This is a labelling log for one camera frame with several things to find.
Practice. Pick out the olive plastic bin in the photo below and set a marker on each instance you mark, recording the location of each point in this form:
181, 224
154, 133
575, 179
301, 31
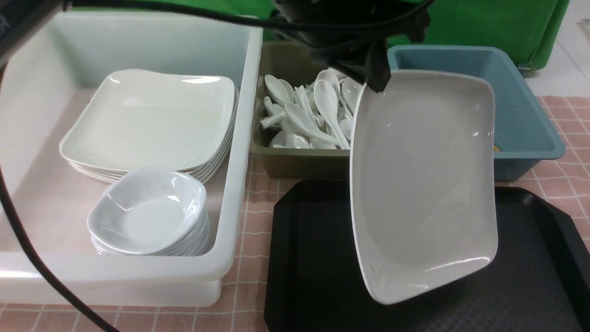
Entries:
292, 63

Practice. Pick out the teal plastic bin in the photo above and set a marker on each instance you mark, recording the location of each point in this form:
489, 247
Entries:
524, 133

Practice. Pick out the pink checkered tablecloth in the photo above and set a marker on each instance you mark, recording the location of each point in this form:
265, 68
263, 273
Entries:
564, 181

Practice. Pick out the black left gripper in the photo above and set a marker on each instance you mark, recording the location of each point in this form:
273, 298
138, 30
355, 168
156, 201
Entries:
352, 34

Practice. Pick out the stack of white plates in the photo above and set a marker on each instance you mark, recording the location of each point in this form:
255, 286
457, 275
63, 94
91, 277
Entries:
140, 118

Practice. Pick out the large white rectangular plate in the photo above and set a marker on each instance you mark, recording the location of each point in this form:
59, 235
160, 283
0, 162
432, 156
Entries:
422, 192

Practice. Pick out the stack of white bowls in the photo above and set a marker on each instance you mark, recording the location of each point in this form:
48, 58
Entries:
151, 212

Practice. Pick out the large white plastic tub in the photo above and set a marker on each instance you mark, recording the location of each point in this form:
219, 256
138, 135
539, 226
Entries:
47, 84

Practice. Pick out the black plastic serving tray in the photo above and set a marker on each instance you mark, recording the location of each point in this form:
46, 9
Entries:
538, 282

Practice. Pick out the pile of white spoons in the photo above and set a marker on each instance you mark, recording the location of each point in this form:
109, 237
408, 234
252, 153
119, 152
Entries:
318, 115

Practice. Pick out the green backdrop cloth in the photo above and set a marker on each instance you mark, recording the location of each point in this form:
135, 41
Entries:
526, 30

